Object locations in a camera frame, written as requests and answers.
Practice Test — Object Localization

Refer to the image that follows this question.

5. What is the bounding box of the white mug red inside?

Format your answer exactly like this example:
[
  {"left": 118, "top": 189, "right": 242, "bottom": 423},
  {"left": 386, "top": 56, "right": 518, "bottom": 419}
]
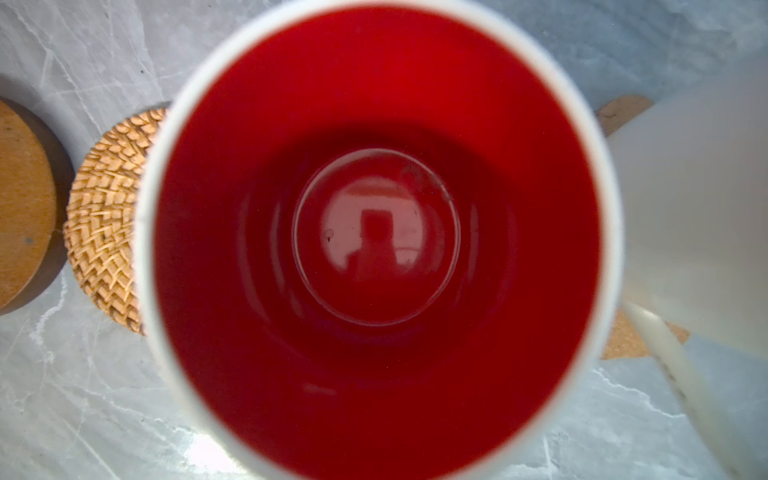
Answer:
[{"left": 133, "top": 1, "right": 624, "bottom": 479}]

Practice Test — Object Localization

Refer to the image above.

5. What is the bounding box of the cork paw print coaster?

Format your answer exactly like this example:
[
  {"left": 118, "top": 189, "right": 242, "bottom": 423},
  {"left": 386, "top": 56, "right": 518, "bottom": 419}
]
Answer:
[{"left": 596, "top": 94, "right": 654, "bottom": 360}]

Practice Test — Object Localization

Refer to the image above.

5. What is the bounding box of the woven rattan round coaster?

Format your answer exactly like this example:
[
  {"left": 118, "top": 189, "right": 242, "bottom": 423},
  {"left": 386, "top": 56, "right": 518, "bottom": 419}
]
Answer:
[{"left": 63, "top": 108, "right": 167, "bottom": 335}]

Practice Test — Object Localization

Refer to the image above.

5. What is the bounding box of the plain white mug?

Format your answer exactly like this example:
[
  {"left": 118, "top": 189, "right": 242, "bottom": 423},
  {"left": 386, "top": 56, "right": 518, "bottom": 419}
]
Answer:
[{"left": 608, "top": 52, "right": 767, "bottom": 479}]

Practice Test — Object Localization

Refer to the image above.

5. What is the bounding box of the brown round wooden coaster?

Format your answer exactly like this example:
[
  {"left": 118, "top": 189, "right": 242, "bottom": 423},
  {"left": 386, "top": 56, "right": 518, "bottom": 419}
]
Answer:
[{"left": 1, "top": 98, "right": 74, "bottom": 314}]

